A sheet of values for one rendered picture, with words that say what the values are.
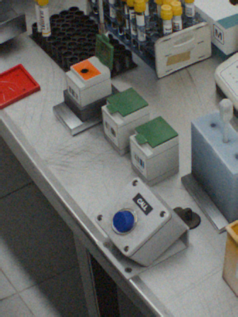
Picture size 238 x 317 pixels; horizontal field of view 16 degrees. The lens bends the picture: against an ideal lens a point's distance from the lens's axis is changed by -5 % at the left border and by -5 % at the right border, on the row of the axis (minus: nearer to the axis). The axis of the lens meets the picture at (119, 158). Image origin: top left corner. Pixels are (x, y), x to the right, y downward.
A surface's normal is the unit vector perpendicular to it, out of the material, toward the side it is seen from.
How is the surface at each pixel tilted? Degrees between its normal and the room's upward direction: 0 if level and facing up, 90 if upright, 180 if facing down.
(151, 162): 90
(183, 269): 0
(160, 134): 0
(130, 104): 0
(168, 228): 90
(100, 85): 90
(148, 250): 90
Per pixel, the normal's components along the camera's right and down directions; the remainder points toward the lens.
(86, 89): 0.53, 0.59
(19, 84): -0.06, -0.69
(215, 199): -0.89, 0.36
